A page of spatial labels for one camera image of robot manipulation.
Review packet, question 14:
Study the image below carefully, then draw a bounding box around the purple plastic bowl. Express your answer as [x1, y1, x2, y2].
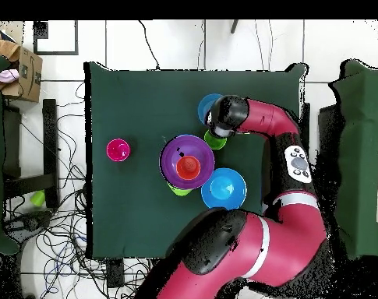
[159, 134, 215, 190]

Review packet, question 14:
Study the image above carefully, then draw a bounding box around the black square frame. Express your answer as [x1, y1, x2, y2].
[32, 19, 79, 56]

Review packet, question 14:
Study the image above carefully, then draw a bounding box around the green plastic bowl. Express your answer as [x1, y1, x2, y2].
[168, 184, 194, 197]

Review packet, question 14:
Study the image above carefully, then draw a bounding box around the dark grey machine foot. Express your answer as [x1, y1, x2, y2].
[7, 211, 52, 233]

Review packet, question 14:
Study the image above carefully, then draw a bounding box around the large blue plastic bowl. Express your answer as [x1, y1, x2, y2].
[200, 167, 248, 211]

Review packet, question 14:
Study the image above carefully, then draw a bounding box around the pink plastic cup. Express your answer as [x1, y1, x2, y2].
[106, 138, 131, 163]

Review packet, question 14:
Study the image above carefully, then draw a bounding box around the black power adapter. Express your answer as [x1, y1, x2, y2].
[106, 259, 125, 288]

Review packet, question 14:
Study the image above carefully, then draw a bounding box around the cardboard box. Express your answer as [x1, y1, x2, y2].
[0, 32, 44, 104]

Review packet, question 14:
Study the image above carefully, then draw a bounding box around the green plastic cup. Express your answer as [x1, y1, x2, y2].
[203, 129, 228, 151]

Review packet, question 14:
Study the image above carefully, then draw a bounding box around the small patterned blue bowl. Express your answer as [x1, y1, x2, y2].
[197, 93, 223, 125]

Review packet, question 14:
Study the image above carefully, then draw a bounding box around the pink cloth bundle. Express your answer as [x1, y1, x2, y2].
[0, 69, 20, 84]

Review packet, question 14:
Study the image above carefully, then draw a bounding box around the black cabinet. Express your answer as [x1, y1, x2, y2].
[317, 104, 344, 166]

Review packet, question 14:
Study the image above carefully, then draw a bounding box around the black metal stand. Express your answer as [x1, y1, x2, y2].
[2, 98, 60, 209]

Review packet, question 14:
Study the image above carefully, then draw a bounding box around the green cup on floor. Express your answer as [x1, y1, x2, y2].
[30, 189, 47, 207]

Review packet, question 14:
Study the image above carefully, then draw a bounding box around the orange plastic cup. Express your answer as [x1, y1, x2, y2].
[175, 155, 202, 181]

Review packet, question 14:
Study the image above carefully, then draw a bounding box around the black cable bundle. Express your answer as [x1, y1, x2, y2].
[4, 82, 155, 299]

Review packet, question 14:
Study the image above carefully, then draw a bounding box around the dark green tablecloth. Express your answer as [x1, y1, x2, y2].
[83, 62, 308, 259]

